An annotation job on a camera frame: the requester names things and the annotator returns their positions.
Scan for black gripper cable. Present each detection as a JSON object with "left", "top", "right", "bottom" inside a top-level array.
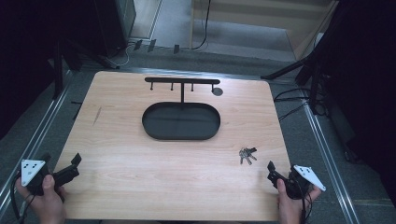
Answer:
[
  {"left": 9, "top": 173, "right": 35, "bottom": 224},
  {"left": 297, "top": 178, "right": 315, "bottom": 224}
]

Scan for bunch of silver keys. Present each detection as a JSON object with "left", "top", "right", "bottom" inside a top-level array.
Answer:
[{"left": 238, "top": 147, "right": 259, "bottom": 166}]

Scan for white floor cable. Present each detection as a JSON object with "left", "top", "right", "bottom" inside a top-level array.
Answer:
[{"left": 105, "top": 42, "right": 135, "bottom": 68}]

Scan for metal floor rail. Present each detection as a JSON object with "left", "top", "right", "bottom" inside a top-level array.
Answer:
[
  {"left": 301, "top": 99, "right": 362, "bottom": 224},
  {"left": 0, "top": 69, "right": 73, "bottom": 210}
]

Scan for black cabinet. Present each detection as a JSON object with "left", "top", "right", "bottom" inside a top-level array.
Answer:
[{"left": 92, "top": 0, "right": 137, "bottom": 58}]

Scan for person's left hand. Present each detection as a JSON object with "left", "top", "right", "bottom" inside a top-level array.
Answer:
[{"left": 15, "top": 174, "right": 68, "bottom": 224}]

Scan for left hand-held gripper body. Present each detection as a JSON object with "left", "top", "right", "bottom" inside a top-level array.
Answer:
[{"left": 20, "top": 151, "right": 63, "bottom": 197}]

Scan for person's right hand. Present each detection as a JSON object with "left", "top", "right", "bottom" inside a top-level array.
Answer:
[{"left": 276, "top": 177, "right": 322, "bottom": 224}]

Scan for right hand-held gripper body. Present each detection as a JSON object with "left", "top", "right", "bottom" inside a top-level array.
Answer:
[{"left": 287, "top": 164, "right": 328, "bottom": 201}]

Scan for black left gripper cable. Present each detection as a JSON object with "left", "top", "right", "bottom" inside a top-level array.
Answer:
[{"left": 9, "top": 173, "right": 35, "bottom": 224}]

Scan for black key rack with tray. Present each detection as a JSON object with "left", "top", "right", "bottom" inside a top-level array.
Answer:
[{"left": 141, "top": 77, "right": 222, "bottom": 141}]

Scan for black tripod stand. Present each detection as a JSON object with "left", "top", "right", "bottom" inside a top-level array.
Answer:
[{"left": 260, "top": 52, "right": 326, "bottom": 116}]

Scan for black metal stand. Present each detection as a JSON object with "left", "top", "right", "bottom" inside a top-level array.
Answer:
[{"left": 50, "top": 38, "right": 82, "bottom": 101}]

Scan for black floor cables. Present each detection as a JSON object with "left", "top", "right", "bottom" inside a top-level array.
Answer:
[{"left": 273, "top": 87, "right": 313, "bottom": 123}]

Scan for black hanging cable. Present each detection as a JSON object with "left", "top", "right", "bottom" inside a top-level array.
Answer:
[{"left": 190, "top": 0, "right": 213, "bottom": 51}]

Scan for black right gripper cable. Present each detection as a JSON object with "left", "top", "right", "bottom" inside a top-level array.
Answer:
[{"left": 297, "top": 178, "right": 315, "bottom": 224}]

